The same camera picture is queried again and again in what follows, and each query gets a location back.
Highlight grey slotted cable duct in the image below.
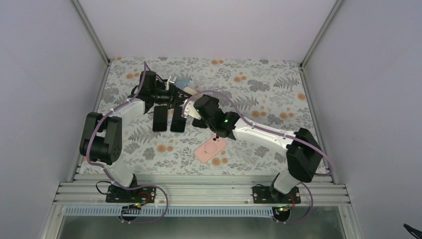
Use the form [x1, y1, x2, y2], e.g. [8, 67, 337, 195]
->
[63, 205, 281, 218]

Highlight light blue phone case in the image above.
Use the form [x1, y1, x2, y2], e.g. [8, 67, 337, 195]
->
[174, 78, 189, 90]

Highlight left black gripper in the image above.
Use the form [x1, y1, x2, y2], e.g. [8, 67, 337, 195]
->
[151, 84, 192, 109]

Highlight aluminium corner frame post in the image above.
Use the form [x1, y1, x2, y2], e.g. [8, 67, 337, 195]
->
[70, 0, 110, 66]
[300, 0, 343, 71]

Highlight aluminium corner frame post right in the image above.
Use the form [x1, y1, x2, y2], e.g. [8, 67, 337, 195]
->
[300, 0, 343, 71]

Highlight aluminium corner frame post left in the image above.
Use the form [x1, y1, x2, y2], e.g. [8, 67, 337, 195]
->
[70, 0, 110, 66]

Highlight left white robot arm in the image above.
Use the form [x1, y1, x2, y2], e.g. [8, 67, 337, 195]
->
[80, 70, 192, 202]

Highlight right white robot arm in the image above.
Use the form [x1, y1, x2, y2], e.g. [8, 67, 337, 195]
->
[182, 93, 323, 203]

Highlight pink phone case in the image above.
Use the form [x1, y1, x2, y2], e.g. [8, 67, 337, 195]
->
[194, 136, 227, 163]

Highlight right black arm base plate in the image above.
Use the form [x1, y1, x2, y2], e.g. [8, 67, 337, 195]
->
[252, 184, 301, 204]

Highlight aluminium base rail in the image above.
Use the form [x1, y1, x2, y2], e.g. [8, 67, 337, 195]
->
[53, 174, 351, 207]

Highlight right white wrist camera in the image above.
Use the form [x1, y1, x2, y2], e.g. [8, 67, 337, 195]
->
[186, 105, 202, 120]

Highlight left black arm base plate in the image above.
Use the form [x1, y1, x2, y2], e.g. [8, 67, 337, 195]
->
[105, 185, 156, 204]

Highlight floral patterned table mat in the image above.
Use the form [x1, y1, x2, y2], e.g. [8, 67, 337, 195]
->
[99, 57, 315, 175]

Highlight black smartphone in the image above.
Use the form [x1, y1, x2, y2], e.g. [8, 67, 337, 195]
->
[152, 106, 168, 132]
[170, 106, 186, 133]

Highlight beige phone case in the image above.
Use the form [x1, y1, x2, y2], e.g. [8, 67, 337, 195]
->
[183, 87, 198, 96]

